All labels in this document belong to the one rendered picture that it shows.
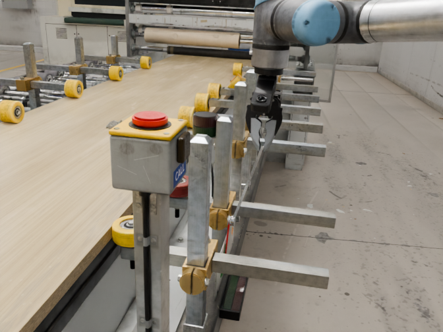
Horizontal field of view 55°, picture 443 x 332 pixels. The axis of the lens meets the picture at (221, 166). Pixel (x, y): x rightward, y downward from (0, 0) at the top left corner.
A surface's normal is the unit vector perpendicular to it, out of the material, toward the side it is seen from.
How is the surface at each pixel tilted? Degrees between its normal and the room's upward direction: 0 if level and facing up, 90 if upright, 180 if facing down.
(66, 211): 0
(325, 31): 90
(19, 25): 90
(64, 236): 0
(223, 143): 90
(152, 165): 90
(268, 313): 0
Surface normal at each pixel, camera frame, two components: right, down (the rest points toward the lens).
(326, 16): 0.41, 0.35
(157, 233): -0.19, 0.35
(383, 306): 0.04, -0.93
